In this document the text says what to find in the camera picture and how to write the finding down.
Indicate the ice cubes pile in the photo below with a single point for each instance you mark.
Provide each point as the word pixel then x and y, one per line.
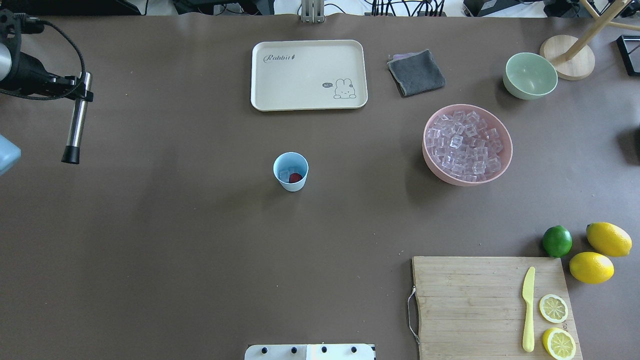
pixel 465 145

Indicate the lemon slice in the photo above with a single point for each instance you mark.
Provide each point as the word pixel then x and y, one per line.
pixel 553 308

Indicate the cream rabbit tray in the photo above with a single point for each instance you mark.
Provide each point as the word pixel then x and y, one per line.
pixel 314 74

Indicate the clear ice cube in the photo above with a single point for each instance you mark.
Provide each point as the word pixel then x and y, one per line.
pixel 284 175

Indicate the wooden cutting board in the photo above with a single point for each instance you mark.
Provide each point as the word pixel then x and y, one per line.
pixel 471 307

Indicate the red strawberry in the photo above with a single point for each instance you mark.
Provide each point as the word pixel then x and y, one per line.
pixel 295 178

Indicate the green lime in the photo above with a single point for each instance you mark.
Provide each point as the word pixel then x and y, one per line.
pixel 557 241

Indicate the lemon half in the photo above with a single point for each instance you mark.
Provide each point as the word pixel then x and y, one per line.
pixel 559 344

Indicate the yellow lemon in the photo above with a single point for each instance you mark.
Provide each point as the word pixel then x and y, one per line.
pixel 609 239
pixel 590 267

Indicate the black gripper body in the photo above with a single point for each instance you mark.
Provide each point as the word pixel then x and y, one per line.
pixel 31 73

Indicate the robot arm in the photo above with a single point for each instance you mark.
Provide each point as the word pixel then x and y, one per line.
pixel 82 76

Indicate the green bowl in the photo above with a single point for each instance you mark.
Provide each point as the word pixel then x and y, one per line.
pixel 529 76

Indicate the light blue cup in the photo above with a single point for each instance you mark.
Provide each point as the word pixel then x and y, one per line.
pixel 295 163

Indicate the steel muddler black tip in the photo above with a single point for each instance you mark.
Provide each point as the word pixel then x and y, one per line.
pixel 71 154

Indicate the pink bowl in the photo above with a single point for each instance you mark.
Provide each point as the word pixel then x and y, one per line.
pixel 500 170

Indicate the yellow plastic knife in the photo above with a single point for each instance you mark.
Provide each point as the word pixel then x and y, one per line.
pixel 528 289

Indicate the grey folded cloth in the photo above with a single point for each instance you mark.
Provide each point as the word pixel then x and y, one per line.
pixel 416 72

